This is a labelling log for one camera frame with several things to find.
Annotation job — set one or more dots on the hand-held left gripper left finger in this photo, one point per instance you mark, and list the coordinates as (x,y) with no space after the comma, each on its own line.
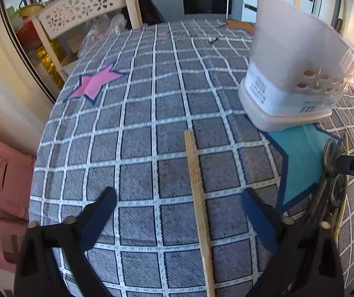
(98,222)

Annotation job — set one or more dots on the clear plastic bag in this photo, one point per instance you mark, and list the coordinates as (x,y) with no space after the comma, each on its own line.
(112,24)

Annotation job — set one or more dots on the cream flower cutout chair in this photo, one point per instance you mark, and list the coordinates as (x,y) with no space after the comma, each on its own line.
(71,6)

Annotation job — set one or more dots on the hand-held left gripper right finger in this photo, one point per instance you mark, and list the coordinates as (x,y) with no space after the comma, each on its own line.
(259,221)

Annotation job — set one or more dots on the dark translucent plastic spoon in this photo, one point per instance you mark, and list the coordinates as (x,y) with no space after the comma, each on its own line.
(338,190)
(331,157)

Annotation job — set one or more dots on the white plastic utensil holder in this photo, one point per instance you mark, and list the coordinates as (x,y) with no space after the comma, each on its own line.
(288,52)

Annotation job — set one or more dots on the red plastic basket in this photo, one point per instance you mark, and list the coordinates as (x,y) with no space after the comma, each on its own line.
(25,34)

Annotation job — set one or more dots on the grey checked star tablecloth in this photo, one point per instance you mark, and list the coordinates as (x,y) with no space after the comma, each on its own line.
(140,130)

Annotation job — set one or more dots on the green plastic basin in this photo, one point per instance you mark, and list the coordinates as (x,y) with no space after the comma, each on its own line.
(31,9)

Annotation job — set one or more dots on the gold foil bundle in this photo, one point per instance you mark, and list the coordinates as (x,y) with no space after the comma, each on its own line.
(48,62)

